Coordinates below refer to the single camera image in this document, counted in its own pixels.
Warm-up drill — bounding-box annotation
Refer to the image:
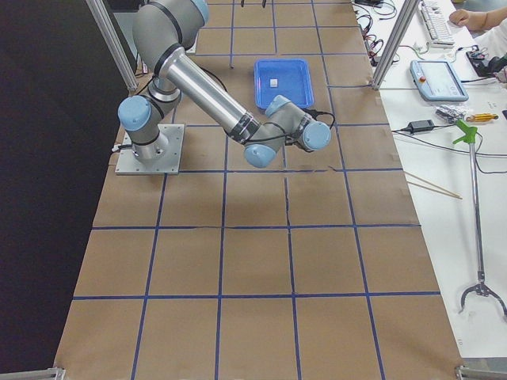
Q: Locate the person's hand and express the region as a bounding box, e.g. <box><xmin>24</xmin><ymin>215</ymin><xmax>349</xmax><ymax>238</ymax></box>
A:
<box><xmin>448</xmin><ymin>9</ymin><xmax>475</xmax><ymax>28</ymax></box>

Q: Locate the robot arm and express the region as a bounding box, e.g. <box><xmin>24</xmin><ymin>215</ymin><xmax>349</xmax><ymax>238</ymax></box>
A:
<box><xmin>118</xmin><ymin>1</ymin><xmax>331</xmax><ymax>168</ymax></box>

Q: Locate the blue plastic tray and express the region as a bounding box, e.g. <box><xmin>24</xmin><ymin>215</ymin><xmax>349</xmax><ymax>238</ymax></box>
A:
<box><xmin>253</xmin><ymin>59</ymin><xmax>314</xmax><ymax>109</ymax></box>

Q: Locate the white keyboard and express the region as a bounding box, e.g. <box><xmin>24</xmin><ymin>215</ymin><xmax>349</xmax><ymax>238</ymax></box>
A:
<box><xmin>418</xmin><ymin>1</ymin><xmax>455</xmax><ymax>48</ymax></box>

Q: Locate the blue teach pendant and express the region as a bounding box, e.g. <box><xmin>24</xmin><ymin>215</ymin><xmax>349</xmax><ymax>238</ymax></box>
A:
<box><xmin>410</xmin><ymin>60</ymin><xmax>469</xmax><ymax>102</ymax></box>

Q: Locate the black power adapter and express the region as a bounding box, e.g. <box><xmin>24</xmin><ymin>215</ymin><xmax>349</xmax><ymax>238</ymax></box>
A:
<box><xmin>407</xmin><ymin>120</ymin><xmax>435</xmax><ymax>134</ymax></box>

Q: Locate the wooden chopstick pair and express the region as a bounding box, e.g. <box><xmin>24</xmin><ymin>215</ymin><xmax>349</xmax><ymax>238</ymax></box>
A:
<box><xmin>404</xmin><ymin>171</ymin><xmax>463</xmax><ymax>200</ymax></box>

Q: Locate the aluminium frame post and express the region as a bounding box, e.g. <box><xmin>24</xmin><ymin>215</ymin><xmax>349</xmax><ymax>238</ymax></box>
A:
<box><xmin>371</xmin><ymin>0</ymin><xmax>418</xmax><ymax>90</ymax></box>

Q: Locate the green handled reacher grabber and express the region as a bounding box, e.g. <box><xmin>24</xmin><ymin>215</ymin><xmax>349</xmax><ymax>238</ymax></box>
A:
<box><xmin>453</xmin><ymin>120</ymin><xmax>506</xmax><ymax>321</ymax></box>

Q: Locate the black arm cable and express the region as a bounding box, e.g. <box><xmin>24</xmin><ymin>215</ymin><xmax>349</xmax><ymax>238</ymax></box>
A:
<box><xmin>237</xmin><ymin>108</ymin><xmax>336</xmax><ymax>146</ymax></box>

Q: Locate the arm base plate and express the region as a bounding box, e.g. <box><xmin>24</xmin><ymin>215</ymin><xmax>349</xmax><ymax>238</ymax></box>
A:
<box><xmin>115</xmin><ymin>123</ymin><xmax>185</xmax><ymax>175</ymax></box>

